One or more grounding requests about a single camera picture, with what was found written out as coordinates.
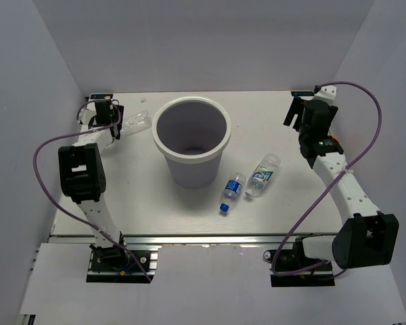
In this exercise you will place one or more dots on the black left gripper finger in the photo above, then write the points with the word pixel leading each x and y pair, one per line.
pixel 116 131
pixel 119 110

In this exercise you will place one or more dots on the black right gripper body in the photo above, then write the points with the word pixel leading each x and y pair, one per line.
pixel 301 131

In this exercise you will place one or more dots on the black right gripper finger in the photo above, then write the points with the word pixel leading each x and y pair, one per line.
pixel 332 111
pixel 296 109

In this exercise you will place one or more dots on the clear unlabelled plastic bottle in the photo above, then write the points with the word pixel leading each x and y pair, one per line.
pixel 137 123

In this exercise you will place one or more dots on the green label water bottle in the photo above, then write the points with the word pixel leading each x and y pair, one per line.
pixel 261 175

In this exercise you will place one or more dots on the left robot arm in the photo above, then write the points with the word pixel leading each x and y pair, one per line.
pixel 82 175

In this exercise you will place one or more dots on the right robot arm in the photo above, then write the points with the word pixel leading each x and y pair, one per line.
pixel 367 236

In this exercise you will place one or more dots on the white plastic bin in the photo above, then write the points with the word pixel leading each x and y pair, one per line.
pixel 192 133

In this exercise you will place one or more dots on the black XDOF sticker right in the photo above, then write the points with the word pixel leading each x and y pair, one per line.
pixel 302 93

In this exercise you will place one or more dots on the black xdof sticker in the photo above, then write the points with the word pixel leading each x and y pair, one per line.
pixel 101 96
pixel 302 93

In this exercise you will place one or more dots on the black XDOF sticker left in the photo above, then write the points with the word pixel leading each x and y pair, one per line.
pixel 101 96

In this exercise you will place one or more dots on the orange juice bottle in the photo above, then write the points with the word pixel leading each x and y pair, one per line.
pixel 334 137

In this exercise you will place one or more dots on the blue label water bottle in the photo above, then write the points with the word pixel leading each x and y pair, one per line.
pixel 231 192

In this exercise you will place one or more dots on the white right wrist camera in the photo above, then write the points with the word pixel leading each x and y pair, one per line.
pixel 326 94

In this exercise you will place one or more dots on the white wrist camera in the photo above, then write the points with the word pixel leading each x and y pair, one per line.
pixel 86 117
pixel 326 94

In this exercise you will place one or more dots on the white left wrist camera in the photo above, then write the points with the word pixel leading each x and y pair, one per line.
pixel 86 117

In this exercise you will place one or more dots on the front aluminium rail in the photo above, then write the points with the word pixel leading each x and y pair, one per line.
pixel 176 239

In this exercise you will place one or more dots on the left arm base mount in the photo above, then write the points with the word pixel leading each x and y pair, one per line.
pixel 113 265

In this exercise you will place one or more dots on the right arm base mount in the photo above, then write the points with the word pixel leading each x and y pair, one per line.
pixel 293 258

